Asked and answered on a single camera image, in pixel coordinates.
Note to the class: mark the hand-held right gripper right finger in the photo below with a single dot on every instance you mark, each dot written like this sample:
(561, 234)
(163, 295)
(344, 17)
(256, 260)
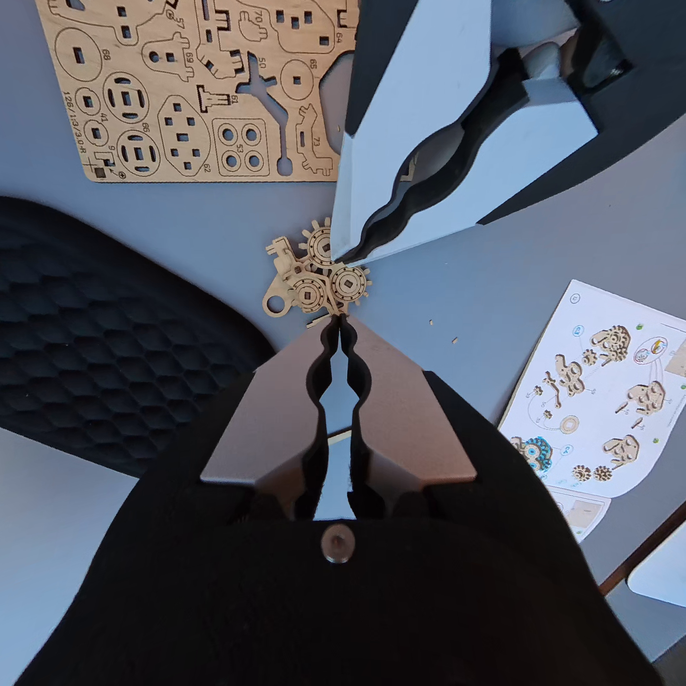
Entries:
(418, 429)

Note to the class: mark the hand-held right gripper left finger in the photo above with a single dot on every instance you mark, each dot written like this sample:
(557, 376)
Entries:
(262, 429)

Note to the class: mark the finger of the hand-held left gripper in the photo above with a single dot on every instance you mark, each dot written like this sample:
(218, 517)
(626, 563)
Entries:
(418, 96)
(509, 161)

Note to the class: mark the wooden gear assembly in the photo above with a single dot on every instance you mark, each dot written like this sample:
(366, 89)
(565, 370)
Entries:
(308, 292)

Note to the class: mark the grey desk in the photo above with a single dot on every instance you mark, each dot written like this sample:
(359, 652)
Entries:
(482, 257)

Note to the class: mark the thin wooden stick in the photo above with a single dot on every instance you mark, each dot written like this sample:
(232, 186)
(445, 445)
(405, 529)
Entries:
(340, 436)

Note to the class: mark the white instruction booklet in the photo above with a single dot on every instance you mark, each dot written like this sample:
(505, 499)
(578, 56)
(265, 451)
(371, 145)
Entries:
(589, 311)

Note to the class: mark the black mesh wrist rest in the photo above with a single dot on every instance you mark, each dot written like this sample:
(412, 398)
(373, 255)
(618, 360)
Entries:
(107, 332)

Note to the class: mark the laser-cut wooden parts sheet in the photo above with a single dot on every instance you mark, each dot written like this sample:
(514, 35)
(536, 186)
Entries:
(153, 91)

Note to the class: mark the white rounded panel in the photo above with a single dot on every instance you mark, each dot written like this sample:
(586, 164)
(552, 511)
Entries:
(664, 579)

